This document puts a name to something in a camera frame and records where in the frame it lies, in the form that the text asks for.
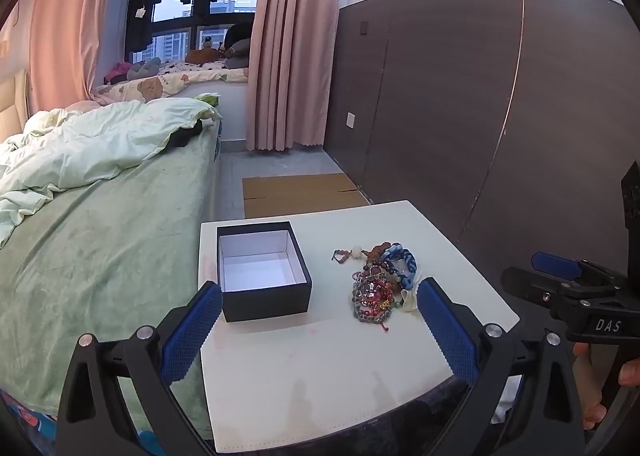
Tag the bed with green sheet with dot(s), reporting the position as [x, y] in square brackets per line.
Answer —
[115, 246]

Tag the pink curtain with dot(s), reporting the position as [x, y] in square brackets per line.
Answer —
[290, 45]
[70, 25]

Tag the orange blue printed sheet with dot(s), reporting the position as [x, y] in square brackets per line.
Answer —
[27, 416]

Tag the dark wall switch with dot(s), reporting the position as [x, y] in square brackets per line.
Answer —
[364, 27]

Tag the flat brown cardboard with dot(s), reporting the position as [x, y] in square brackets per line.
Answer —
[300, 193]

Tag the pink plush toy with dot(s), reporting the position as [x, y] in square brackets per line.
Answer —
[117, 73]

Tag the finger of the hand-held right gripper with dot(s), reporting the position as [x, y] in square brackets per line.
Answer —
[525, 286]
[555, 262]

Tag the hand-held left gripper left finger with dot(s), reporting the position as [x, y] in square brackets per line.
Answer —
[192, 331]

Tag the brown plush toy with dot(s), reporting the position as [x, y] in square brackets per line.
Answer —
[200, 54]

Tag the green packet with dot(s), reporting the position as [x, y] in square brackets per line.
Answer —
[207, 98]

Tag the person's right hand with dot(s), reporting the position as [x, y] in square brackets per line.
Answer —
[585, 376]

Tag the grey plush toy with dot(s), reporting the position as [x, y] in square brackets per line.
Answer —
[142, 69]

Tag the pale green quilt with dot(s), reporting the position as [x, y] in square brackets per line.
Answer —
[100, 140]

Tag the beige headboard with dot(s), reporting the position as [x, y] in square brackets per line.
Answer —
[12, 100]

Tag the white jewelry piece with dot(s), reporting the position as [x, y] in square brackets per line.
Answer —
[410, 301]

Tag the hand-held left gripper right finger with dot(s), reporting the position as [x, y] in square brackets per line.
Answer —
[447, 331]

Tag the white wall socket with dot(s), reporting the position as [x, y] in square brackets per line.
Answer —
[351, 119]

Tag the black box with white inside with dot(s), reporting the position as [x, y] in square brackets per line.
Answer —
[265, 303]

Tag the patterned cream blanket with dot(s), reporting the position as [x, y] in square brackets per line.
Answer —
[200, 75]

